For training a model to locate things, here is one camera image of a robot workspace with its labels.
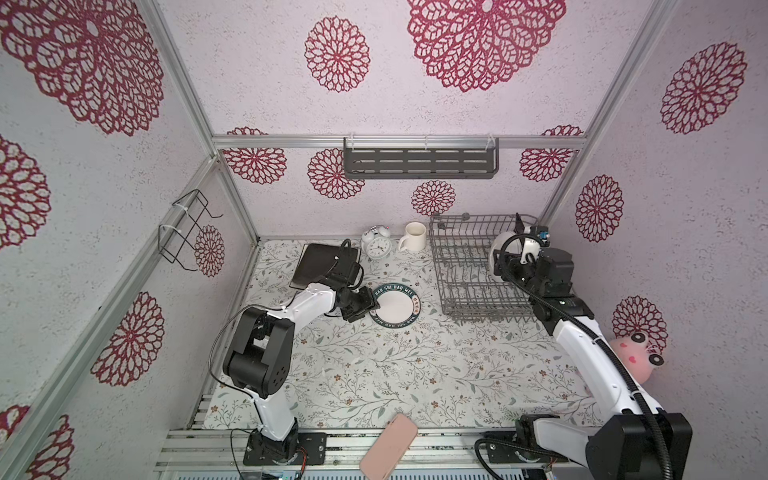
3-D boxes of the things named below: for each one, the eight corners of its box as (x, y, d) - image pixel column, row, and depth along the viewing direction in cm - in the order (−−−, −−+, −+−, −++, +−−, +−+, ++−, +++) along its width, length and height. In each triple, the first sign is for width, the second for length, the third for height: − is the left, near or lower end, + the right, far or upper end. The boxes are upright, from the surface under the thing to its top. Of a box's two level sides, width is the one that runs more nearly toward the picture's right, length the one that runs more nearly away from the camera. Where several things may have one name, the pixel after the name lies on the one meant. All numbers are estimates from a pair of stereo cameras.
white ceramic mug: (398, 252, 118) (399, 238, 112) (397, 235, 124) (398, 221, 118) (425, 252, 118) (427, 238, 112) (423, 235, 124) (425, 221, 118)
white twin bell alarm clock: (365, 262, 116) (363, 239, 106) (362, 251, 119) (360, 228, 109) (390, 257, 117) (391, 234, 107) (386, 247, 121) (387, 223, 111)
